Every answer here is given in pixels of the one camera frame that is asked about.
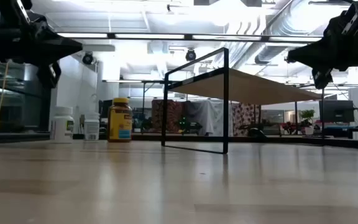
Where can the black computer monitor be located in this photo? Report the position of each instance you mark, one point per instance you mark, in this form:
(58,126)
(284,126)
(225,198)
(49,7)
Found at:
(336,111)
(103,109)

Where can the red mandala tapestry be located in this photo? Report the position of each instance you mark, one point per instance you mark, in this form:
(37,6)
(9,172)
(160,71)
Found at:
(174,115)

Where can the black-framed wooden shelf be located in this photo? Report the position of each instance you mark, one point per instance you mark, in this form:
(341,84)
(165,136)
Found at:
(244,88)

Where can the small white labelled bottle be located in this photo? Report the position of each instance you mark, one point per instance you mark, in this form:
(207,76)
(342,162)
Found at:
(91,130)

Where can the potted green plant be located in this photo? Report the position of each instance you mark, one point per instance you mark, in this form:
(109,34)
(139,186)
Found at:
(307,121)

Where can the black ceiling camera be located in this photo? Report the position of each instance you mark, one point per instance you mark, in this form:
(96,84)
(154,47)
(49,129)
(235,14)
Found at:
(88,58)
(190,55)

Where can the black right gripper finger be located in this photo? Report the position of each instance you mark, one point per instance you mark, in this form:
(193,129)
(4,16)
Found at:
(322,48)
(322,77)

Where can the black rail with light strips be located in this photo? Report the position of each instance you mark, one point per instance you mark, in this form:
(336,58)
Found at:
(111,35)

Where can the black aluminium table frame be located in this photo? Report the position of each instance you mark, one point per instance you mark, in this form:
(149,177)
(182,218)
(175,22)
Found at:
(26,137)

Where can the white sheet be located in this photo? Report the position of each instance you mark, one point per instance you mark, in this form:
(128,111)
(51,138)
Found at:
(205,116)

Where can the floral patterned cloth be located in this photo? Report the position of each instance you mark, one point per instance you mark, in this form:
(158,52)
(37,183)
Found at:
(244,118)

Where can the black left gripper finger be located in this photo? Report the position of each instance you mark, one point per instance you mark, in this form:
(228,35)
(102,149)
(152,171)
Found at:
(50,74)
(50,39)

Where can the medium white pill bottle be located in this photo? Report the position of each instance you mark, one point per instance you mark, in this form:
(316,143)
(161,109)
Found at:
(61,127)

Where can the amber bottle yellow cap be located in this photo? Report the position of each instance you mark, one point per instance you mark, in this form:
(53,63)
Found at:
(120,124)

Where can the black device green light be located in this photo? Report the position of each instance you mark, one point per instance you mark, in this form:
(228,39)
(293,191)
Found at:
(191,126)

